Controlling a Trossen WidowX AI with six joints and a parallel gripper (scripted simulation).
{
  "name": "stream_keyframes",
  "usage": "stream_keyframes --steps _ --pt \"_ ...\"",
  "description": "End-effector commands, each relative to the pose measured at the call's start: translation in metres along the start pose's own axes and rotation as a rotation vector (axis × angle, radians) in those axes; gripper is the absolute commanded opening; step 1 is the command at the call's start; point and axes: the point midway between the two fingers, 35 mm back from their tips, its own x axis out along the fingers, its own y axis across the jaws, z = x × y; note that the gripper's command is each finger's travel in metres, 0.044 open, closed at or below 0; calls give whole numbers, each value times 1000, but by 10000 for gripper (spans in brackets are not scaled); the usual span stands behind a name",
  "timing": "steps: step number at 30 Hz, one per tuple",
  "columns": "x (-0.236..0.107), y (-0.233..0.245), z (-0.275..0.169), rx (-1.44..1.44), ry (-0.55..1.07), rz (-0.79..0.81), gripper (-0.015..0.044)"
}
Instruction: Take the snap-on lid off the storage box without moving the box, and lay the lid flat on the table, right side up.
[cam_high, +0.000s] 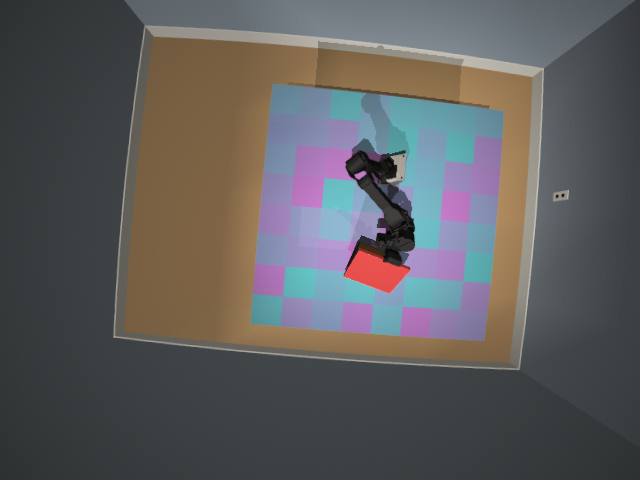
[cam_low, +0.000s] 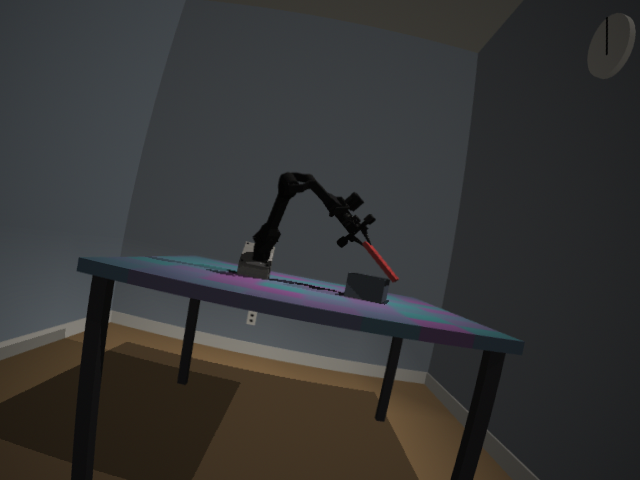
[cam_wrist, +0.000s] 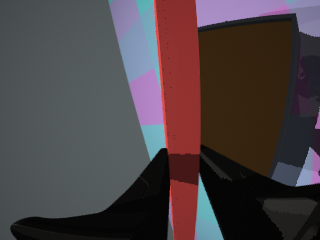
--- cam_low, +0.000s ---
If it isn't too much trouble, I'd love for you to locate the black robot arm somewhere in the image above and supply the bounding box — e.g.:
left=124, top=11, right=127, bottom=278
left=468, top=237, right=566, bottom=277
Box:
left=252, top=173, right=364, bottom=263

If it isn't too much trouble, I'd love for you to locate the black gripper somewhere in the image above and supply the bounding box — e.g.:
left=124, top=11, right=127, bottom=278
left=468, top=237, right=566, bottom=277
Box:
left=337, top=214, right=376, bottom=248

